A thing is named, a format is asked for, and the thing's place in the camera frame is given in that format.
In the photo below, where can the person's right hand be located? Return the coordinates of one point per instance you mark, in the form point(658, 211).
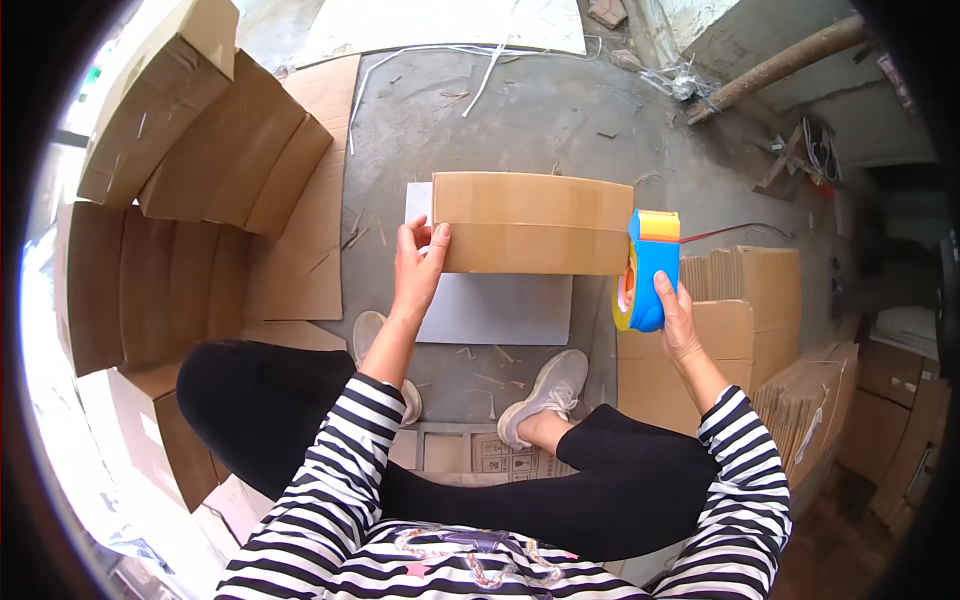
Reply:
point(679, 326)

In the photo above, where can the person's left hand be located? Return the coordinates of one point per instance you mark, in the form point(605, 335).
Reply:
point(414, 281)

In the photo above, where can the blue yellow tape dispenser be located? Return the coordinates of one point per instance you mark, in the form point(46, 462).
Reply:
point(652, 259)

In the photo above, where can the brown cardboard box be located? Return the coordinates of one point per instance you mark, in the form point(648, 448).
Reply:
point(532, 223)

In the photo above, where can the stack of folded brown cartons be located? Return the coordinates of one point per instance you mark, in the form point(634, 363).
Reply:
point(724, 330)

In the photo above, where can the white paper sheet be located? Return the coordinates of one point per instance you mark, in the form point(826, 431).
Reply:
point(495, 307)

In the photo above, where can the flat brown cardboard sheet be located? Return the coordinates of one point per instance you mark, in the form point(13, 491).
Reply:
point(311, 225)

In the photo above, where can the bundle of flat cartons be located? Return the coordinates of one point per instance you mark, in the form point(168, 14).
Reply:
point(806, 405)

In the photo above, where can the person's legs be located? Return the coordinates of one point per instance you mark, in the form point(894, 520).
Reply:
point(300, 420)

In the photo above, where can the printed flat carton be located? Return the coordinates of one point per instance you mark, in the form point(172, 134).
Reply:
point(495, 457)

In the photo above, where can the long brown carton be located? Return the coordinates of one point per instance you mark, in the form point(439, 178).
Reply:
point(232, 150)

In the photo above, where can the stack of white sheets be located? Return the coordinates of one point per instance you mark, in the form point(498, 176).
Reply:
point(904, 330)

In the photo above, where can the heap of brown cartons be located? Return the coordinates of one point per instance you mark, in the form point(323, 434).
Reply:
point(896, 427)

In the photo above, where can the crumpled clear plastic scrap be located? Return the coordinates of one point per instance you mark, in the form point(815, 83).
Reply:
point(679, 84)

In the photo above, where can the white board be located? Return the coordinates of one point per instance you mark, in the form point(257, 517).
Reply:
point(442, 22)

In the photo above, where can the row of brown cartons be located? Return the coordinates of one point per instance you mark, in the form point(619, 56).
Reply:
point(142, 285)

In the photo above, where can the person's body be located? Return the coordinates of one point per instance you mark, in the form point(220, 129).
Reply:
point(450, 559)

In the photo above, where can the brown wooden pole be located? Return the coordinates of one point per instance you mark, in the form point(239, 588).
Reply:
point(780, 64)

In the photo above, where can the large brown carton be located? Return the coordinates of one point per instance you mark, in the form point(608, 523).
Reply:
point(154, 97)

